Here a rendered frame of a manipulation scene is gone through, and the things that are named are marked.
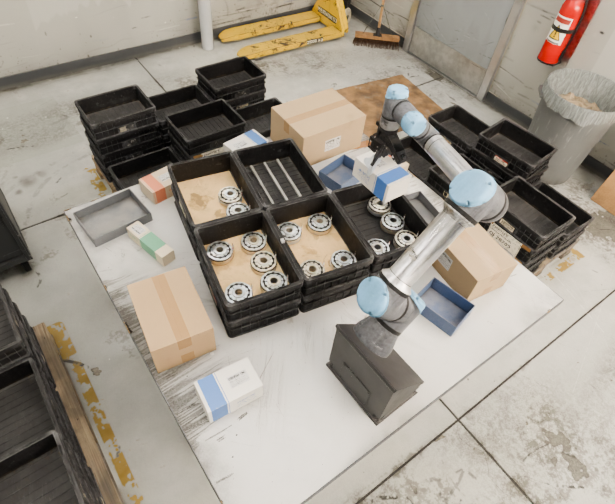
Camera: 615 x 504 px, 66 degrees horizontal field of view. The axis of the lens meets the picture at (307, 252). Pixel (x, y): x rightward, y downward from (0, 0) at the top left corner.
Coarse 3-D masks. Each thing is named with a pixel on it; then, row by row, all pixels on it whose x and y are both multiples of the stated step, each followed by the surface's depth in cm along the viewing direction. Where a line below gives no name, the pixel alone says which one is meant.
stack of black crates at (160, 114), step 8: (184, 88) 323; (192, 88) 327; (152, 96) 314; (160, 96) 317; (168, 96) 320; (176, 96) 324; (184, 96) 328; (192, 96) 331; (200, 96) 326; (160, 104) 321; (168, 104) 324; (176, 104) 328; (184, 104) 329; (192, 104) 329; (200, 104) 330; (160, 112) 320; (168, 112) 321; (160, 120) 298; (160, 128) 302; (168, 128) 304; (168, 136) 307; (168, 144) 313
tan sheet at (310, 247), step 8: (304, 224) 203; (304, 232) 200; (336, 232) 201; (304, 240) 197; (312, 240) 197; (320, 240) 198; (328, 240) 198; (336, 240) 198; (296, 248) 194; (304, 248) 194; (312, 248) 194; (320, 248) 195; (328, 248) 195; (336, 248) 195; (344, 248) 196; (296, 256) 191; (304, 256) 191; (312, 256) 192; (320, 256) 192; (328, 256) 192; (328, 264) 190
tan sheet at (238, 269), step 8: (224, 240) 193; (232, 240) 194; (240, 240) 194; (240, 248) 191; (240, 256) 189; (248, 256) 189; (232, 264) 186; (240, 264) 186; (248, 264) 186; (216, 272) 183; (224, 272) 183; (232, 272) 183; (240, 272) 184; (248, 272) 184; (224, 280) 181; (232, 280) 181; (240, 280) 181; (248, 280) 181; (256, 280) 182; (224, 288) 178; (256, 288) 179
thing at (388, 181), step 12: (360, 156) 187; (360, 168) 187; (384, 168) 183; (396, 168) 184; (360, 180) 190; (372, 180) 184; (384, 180) 179; (396, 180) 179; (408, 180) 183; (372, 192) 187; (384, 192) 181; (396, 192) 183
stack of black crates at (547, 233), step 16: (512, 192) 279; (528, 192) 271; (512, 208) 270; (528, 208) 271; (544, 208) 267; (560, 208) 259; (480, 224) 275; (496, 224) 264; (512, 224) 255; (528, 224) 263; (544, 224) 264; (560, 224) 263; (528, 240) 251; (544, 240) 244; (528, 256) 256; (544, 256) 277
